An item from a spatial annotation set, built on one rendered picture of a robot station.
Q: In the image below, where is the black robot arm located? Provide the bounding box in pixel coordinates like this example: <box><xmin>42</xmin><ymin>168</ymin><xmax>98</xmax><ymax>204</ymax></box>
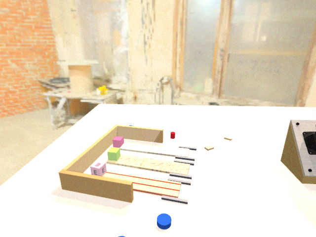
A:
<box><xmin>303</xmin><ymin>131</ymin><xmax>316</xmax><ymax>155</ymax></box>

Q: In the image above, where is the tan strip with red lines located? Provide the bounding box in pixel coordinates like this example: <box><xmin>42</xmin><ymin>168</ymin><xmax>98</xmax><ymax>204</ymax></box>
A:
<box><xmin>133</xmin><ymin>175</ymin><xmax>181</xmax><ymax>198</ymax></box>

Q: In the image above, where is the speckled cream flat strip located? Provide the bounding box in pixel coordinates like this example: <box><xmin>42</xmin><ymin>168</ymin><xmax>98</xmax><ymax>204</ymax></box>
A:
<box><xmin>141</xmin><ymin>158</ymin><xmax>190</xmax><ymax>175</ymax></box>

